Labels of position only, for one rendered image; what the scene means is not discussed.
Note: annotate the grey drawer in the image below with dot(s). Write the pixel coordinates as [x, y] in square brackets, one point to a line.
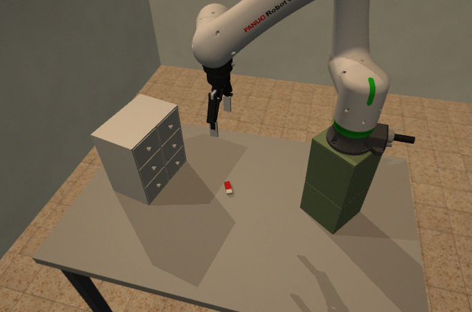
[146, 148]
[151, 167]
[156, 184]
[175, 162]
[168, 126]
[172, 145]

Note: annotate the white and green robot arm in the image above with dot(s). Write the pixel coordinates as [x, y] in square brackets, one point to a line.
[361, 85]

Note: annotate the small beige chest of drawers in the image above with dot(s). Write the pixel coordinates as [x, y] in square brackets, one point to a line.
[116, 139]

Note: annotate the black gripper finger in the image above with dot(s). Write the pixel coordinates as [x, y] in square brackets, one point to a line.
[212, 112]
[227, 97]

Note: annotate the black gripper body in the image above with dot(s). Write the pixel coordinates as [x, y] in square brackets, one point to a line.
[217, 82]

